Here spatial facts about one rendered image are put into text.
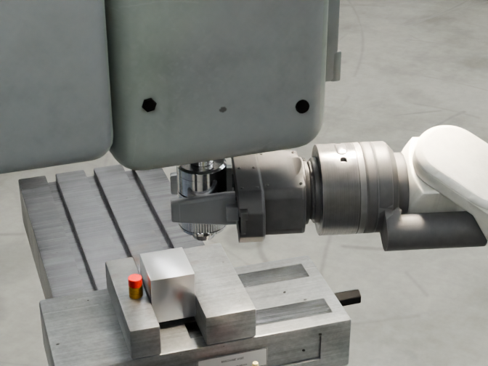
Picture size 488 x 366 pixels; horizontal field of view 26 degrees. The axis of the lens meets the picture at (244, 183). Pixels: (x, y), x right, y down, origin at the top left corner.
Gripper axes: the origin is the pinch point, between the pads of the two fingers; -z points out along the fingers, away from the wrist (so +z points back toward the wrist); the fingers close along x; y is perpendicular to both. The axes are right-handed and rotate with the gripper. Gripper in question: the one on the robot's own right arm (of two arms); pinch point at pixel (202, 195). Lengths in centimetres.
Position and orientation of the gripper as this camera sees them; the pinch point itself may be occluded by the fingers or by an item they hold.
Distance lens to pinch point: 101.1
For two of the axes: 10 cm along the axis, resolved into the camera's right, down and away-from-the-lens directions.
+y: 0.1, 8.8, 4.8
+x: 0.7, 4.8, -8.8
